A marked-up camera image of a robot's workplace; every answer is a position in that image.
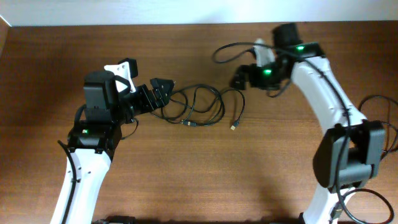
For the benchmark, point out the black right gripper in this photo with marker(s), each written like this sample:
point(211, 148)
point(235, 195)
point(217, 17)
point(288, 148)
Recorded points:
point(244, 74)

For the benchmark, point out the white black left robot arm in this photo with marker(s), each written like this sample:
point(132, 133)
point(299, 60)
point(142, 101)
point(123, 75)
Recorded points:
point(95, 135)

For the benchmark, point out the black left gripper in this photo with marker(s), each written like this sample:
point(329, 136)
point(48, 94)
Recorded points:
point(160, 99)

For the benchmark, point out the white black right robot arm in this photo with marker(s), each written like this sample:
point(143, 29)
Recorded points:
point(350, 152)

